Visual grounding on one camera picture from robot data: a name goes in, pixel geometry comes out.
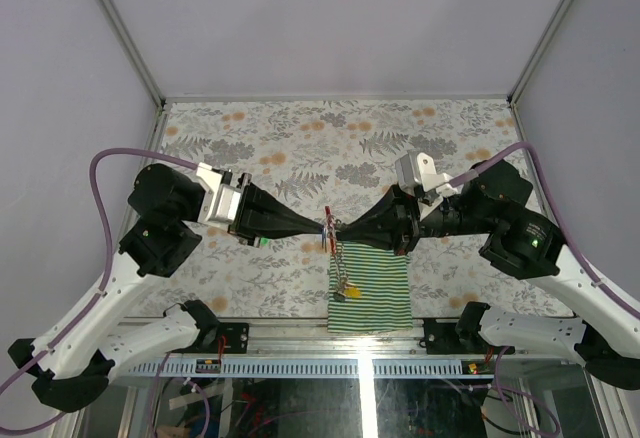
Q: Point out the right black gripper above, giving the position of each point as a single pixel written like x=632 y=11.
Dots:
x=395 y=212

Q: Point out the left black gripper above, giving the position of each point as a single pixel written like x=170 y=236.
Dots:
x=261 y=214

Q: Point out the red handled silver keyring carabiner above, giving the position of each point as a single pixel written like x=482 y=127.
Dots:
x=331 y=244

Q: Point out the yellow tagged keys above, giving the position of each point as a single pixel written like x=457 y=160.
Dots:
x=352 y=292

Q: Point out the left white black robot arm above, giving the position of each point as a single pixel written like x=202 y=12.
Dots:
x=158 y=244

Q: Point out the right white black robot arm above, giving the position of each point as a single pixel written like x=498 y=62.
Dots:
x=522 y=244

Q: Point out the green striped cloth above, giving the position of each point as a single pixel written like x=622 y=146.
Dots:
x=385 y=303

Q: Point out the floral table mat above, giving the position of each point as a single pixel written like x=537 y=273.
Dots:
x=333 y=155

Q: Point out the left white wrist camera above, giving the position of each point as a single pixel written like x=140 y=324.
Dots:
x=220 y=205

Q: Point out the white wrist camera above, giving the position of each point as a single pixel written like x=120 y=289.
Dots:
x=417 y=176
x=220 y=205

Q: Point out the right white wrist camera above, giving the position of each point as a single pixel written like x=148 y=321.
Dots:
x=417 y=176

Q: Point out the aluminium front rail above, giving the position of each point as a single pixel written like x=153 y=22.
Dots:
x=300 y=335

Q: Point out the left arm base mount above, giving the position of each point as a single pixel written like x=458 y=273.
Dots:
x=192 y=327

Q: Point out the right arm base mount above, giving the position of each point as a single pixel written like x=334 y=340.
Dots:
x=458 y=337

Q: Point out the white slotted cable duct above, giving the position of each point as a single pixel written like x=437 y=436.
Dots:
x=298 y=368

